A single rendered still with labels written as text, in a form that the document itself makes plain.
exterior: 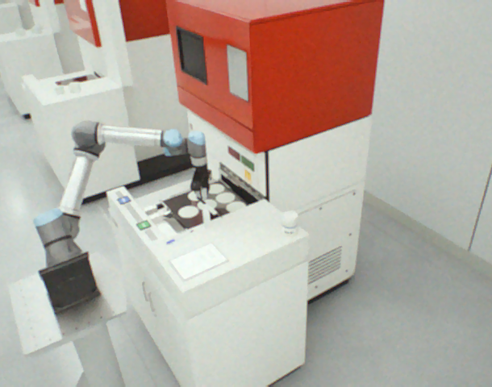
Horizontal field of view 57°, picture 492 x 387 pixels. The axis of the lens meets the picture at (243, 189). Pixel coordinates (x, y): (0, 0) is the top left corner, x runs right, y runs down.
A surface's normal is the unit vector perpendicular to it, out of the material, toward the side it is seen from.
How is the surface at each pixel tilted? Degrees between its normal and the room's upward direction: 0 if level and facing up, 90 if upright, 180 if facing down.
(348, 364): 0
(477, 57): 90
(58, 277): 90
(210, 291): 90
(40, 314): 0
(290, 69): 90
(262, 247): 0
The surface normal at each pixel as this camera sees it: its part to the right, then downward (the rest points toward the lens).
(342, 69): 0.54, 0.43
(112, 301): -0.04, -0.84
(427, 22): -0.84, 0.32
